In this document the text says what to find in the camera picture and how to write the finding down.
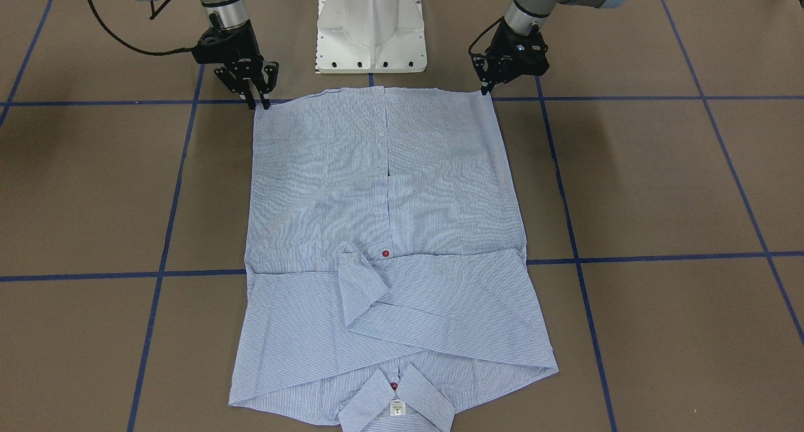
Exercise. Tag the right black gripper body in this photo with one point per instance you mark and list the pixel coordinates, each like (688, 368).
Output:
(241, 41)

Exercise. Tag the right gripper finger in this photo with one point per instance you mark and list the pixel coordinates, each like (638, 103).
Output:
(248, 98)
(264, 98)

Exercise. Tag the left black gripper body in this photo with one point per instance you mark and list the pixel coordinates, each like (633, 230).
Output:
(500, 46)

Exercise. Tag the light blue striped shirt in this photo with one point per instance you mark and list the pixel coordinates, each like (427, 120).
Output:
(385, 263)

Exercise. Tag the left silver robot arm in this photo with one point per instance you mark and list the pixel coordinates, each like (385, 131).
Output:
(521, 14)

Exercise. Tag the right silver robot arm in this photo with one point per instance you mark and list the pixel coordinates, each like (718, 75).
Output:
(219, 14)

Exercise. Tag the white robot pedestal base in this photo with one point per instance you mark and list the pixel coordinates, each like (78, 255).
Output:
(370, 36)

